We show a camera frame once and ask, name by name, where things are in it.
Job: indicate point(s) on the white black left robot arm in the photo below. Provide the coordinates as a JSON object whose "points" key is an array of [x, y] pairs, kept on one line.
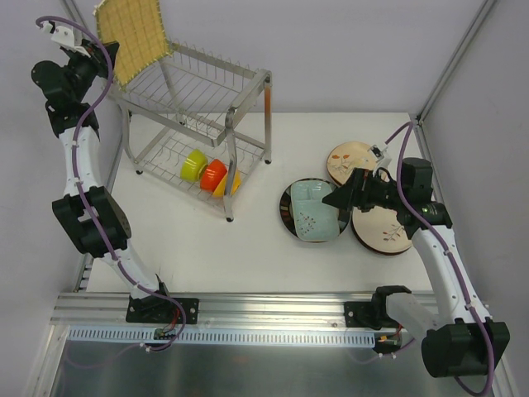
{"points": [[90, 216]]}

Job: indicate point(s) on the orange bowl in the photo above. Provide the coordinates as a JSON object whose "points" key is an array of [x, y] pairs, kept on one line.
{"points": [[213, 175]]}

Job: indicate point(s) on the beige leaf round plate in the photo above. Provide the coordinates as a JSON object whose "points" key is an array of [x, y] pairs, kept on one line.
{"points": [[380, 231]]}

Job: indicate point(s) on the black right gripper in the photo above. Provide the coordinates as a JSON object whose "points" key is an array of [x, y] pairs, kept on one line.
{"points": [[359, 192]]}

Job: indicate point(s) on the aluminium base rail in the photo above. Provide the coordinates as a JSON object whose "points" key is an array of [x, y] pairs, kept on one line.
{"points": [[311, 312]]}

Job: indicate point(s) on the aluminium right frame post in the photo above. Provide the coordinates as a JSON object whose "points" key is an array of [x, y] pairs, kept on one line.
{"points": [[484, 11]]}

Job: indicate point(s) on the aluminium frame post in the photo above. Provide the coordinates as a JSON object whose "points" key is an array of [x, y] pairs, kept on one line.
{"points": [[73, 13], [484, 11]]}

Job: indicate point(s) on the stainless steel dish rack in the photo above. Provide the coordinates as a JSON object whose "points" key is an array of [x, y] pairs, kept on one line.
{"points": [[193, 99]]}

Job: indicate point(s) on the lime green bowl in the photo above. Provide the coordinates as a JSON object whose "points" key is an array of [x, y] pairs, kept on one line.
{"points": [[194, 166]]}

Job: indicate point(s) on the beige bird round plate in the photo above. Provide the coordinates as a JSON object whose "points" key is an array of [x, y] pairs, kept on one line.
{"points": [[345, 158]]}

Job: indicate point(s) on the light blue divided plate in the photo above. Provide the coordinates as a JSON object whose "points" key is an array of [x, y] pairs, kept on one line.
{"points": [[314, 220]]}

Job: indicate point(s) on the white slotted cable duct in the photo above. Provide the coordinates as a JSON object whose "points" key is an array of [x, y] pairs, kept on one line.
{"points": [[212, 336]]}

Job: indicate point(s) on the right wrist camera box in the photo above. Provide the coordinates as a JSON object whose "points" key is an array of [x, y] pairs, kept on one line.
{"points": [[381, 156]]}

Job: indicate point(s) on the woven bamboo tray plate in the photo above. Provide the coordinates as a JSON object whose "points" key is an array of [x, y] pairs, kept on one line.
{"points": [[138, 27]]}

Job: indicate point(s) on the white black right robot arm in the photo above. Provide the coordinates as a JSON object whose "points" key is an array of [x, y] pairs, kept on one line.
{"points": [[461, 339]]}

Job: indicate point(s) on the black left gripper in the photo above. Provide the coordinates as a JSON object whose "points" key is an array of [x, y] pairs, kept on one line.
{"points": [[99, 54]]}

